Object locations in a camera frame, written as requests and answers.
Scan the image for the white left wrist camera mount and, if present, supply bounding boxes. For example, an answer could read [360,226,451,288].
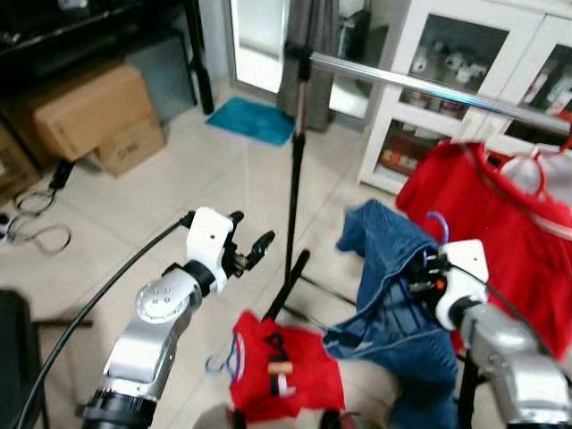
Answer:
[185,207,236,269]

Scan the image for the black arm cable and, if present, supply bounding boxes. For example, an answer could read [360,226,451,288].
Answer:
[16,213,196,429]
[483,271,572,381]

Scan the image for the small printed cardboard box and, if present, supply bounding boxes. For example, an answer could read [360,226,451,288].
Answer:
[94,116,167,177]

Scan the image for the black shelf unit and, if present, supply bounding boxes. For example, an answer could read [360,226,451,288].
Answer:
[0,0,215,115]

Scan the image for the red garment black print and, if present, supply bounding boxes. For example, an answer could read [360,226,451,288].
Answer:
[230,311,345,423]

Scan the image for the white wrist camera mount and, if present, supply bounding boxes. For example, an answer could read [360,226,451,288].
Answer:
[185,207,236,269]
[436,240,490,330]

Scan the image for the white jersey black lettering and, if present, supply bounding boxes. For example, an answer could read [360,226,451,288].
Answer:
[500,150,572,205]

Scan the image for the grey curtain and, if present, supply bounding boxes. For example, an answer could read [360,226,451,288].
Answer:
[277,0,339,132]

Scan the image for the grey storage box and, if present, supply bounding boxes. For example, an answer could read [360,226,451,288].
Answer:
[125,36,198,122]

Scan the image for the silver clothes rack rail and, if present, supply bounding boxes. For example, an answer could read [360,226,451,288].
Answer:
[307,52,572,137]

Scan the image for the grey cable loop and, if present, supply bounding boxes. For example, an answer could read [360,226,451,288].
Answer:
[0,183,73,257]

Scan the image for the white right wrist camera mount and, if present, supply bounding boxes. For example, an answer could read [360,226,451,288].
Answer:
[436,240,490,330]

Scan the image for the black clothes rack stand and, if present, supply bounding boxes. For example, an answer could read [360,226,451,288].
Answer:
[262,43,358,327]

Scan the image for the red shirt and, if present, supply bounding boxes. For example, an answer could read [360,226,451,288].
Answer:
[396,141,572,358]

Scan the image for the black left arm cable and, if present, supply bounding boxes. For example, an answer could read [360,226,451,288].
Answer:
[16,213,196,429]

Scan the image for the blue denim jeans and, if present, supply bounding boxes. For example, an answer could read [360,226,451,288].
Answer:
[324,199,466,429]

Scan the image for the black power adapter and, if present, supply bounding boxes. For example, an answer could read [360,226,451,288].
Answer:
[49,159,77,191]

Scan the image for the teal floor mat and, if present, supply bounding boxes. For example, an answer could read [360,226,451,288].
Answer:
[207,96,296,147]

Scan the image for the white glass door cabinet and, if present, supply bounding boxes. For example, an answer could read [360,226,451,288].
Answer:
[357,0,572,193]

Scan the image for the purple wire hanger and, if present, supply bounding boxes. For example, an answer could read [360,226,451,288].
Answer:
[398,212,450,309]
[206,332,247,385]

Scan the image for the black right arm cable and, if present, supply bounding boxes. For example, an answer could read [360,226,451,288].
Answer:
[483,271,572,381]

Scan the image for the large cardboard box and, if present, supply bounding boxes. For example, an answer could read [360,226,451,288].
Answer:
[9,63,160,164]

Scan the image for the red plastic hanger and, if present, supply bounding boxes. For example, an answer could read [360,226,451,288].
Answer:
[499,109,572,199]

